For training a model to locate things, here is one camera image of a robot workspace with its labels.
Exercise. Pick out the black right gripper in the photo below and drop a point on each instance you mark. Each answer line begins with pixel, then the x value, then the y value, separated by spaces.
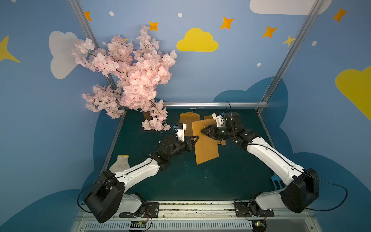
pixel 216 132

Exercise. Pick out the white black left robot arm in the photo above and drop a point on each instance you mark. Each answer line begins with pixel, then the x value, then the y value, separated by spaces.
pixel 107 195

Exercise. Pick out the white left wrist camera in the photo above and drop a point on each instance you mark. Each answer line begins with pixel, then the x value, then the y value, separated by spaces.
pixel 180 131

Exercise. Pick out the aluminium front mounting rail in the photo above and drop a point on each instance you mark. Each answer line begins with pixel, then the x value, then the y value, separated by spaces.
pixel 201 216

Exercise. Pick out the left diagonal aluminium bar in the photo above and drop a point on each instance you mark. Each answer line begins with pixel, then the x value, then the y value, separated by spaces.
pixel 83 21

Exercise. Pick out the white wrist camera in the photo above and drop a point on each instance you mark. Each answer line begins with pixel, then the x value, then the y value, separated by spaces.
pixel 219 119
pixel 180 131

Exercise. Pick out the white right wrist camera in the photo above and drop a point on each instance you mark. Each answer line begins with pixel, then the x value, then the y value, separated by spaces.
pixel 219 119

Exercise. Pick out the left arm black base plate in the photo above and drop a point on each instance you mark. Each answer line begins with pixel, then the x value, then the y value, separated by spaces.
pixel 146 209

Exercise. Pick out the right round circuit board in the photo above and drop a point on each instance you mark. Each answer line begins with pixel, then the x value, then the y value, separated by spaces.
pixel 259 226

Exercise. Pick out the diagonal aluminium bar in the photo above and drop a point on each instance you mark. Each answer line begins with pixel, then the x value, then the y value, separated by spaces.
pixel 83 21
pixel 302 33

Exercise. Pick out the back horizontal aluminium bar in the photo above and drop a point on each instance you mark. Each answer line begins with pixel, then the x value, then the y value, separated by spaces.
pixel 245 105

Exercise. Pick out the blue garden fork wooden handle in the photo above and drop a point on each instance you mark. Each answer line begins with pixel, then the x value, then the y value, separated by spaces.
pixel 277 182

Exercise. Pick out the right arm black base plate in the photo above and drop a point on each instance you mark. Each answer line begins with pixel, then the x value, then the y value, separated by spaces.
pixel 251 210

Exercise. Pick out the left side table rail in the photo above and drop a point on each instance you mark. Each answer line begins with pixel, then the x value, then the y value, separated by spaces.
pixel 106 134

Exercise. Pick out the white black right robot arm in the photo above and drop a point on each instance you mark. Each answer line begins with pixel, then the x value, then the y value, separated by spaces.
pixel 301 186

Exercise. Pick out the white work glove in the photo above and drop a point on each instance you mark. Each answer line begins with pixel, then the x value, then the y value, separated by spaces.
pixel 120 165

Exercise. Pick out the pink artificial blossom tree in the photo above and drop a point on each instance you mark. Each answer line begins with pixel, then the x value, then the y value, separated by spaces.
pixel 139 72

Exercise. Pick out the left green circuit board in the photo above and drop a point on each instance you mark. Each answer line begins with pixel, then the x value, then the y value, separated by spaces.
pixel 137 226

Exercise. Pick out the kraft paper file bag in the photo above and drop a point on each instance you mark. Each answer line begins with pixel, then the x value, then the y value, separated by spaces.
pixel 188 118
pixel 206 148
pixel 222 142

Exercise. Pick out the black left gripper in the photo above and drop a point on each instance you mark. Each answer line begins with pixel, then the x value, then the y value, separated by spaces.
pixel 188 144

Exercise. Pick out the right diagonal aluminium bar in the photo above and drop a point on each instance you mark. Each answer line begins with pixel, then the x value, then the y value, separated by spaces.
pixel 302 33

